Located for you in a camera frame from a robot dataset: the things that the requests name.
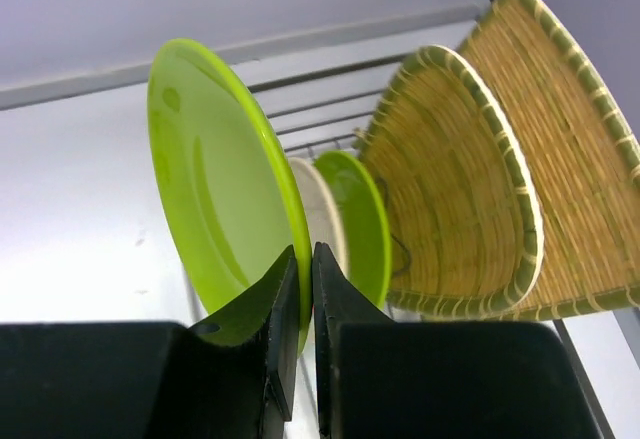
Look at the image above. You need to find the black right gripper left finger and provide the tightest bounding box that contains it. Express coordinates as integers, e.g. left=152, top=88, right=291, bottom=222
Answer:
left=189, top=245, right=299, bottom=438

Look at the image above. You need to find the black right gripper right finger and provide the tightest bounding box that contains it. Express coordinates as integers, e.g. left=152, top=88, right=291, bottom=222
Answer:
left=312, top=243, right=400, bottom=438

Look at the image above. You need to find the small green plate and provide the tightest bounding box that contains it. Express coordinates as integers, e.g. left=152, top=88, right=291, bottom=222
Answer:
left=314, top=150, right=392, bottom=309

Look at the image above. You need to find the cream plate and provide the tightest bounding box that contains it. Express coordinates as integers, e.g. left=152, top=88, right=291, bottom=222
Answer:
left=289, top=157, right=349, bottom=276

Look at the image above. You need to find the small woven bamboo tray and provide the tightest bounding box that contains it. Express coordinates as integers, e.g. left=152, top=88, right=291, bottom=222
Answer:
left=357, top=45, right=544, bottom=321

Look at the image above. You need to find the large green plate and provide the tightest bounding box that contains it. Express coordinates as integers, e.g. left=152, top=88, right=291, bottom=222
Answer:
left=146, top=38, right=312, bottom=347

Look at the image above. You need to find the large woven bamboo tray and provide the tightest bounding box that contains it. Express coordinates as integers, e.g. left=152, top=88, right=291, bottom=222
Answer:
left=460, top=0, right=639, bottom=321

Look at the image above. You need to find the black wire dish rack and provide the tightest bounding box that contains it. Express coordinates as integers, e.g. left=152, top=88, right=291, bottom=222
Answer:
left=184, top=48, right=640, bottom=439

